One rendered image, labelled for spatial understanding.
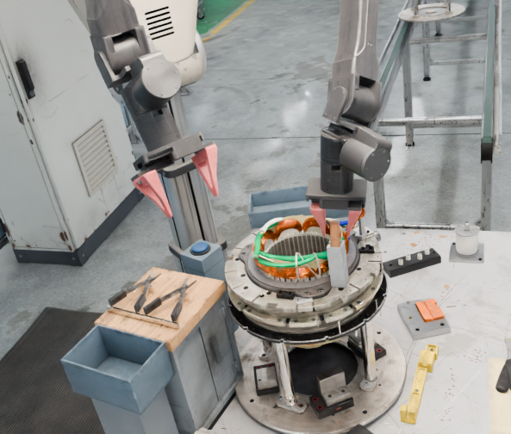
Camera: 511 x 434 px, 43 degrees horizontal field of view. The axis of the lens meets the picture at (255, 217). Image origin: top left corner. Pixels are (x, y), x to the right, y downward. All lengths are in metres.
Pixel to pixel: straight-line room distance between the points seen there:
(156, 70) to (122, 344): 0.61
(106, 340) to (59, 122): 2.25
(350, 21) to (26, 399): 2.24
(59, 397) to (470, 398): 1.86
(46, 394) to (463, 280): 1.82
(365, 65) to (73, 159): 2.65
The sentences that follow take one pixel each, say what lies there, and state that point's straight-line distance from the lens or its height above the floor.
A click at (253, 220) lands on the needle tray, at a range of 1.57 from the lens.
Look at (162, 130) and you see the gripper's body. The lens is 0.98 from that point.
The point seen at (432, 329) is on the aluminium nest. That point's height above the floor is 0.80.
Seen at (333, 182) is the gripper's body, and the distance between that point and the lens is 1.09.
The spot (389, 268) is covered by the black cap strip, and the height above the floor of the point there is 0.80.
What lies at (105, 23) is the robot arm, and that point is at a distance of 0.99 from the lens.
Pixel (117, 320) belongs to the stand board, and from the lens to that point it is 1.33.
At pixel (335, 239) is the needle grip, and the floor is 1.20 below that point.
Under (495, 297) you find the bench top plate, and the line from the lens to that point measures 1.71.
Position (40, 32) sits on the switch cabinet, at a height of 1.21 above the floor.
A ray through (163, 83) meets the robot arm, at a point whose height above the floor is 1.57.
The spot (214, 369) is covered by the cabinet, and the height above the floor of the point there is 0.89.
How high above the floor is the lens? 1.83
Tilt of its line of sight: 30 degrees down
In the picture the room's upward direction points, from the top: 11 degrees counter-clockwise
